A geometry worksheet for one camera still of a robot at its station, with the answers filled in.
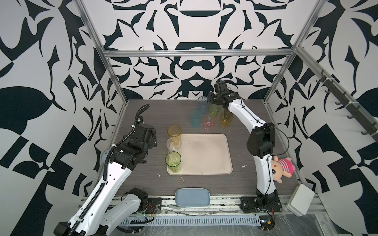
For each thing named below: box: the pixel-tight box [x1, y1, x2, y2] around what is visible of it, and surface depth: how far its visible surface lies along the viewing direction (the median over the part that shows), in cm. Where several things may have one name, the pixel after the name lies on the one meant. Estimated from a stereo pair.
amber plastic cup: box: [167, 124, 183, 146], surface depth 88 cm
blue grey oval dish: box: [174, 187, 211, 207], surface depth 76 cm
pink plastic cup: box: [202, 113, 216, 131], surface depth 104 cm
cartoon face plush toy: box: [271, 155, 296, 184], surface depth 82 cm
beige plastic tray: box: [166, 133, 234, 176], surface depth 95 cm
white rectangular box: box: [285, 183, 315, 217], surface depth 74 cm
